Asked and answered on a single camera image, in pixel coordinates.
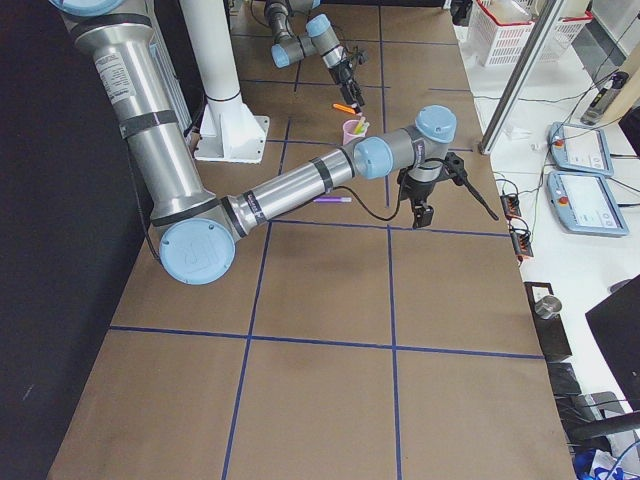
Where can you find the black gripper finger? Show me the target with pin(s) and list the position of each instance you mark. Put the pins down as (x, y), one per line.
(422, 215)
(355, 95)

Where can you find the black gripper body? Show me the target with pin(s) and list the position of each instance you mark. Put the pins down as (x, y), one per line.
(419, 191)
(344, 74)

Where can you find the orange highlighter pen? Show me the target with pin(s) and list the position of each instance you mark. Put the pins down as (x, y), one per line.
(343, 108)

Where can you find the green highlighter pen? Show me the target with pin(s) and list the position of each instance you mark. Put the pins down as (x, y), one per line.
(363, 128)

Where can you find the purple highlighter pen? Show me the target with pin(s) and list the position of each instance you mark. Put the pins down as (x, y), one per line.
(333, 200)

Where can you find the yellow highlighter pen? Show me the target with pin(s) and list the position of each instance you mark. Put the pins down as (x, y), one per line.
(359, 125)

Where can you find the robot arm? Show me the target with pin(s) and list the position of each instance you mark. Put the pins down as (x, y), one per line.
(203, 203)
(320, 39)

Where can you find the orange black power strip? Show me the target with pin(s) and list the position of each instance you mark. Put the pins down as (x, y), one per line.
(511, 205)

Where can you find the white pillar with base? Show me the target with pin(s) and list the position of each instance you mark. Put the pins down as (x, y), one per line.
(229, 131)

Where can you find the red white plastic basket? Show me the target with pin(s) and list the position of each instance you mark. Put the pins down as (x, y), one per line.
(498, 30)

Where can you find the metal cup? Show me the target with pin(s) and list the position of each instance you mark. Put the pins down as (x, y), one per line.
(547, 307)

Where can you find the lower teach pendant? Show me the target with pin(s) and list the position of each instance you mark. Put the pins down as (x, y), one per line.
(584, 204)

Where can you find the teach pendant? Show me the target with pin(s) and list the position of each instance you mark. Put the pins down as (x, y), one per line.
(584, 204)
(578, 148)

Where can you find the upper teach pendant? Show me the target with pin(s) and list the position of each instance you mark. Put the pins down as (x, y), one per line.
(578, 148)

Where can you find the black monitor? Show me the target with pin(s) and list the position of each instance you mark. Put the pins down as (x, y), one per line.
(614, 324)

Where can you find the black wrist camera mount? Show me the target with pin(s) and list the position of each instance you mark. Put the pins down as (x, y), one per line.
(357, 56)

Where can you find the aluminium frame post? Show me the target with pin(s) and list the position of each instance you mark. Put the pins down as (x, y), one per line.
(530, 55)

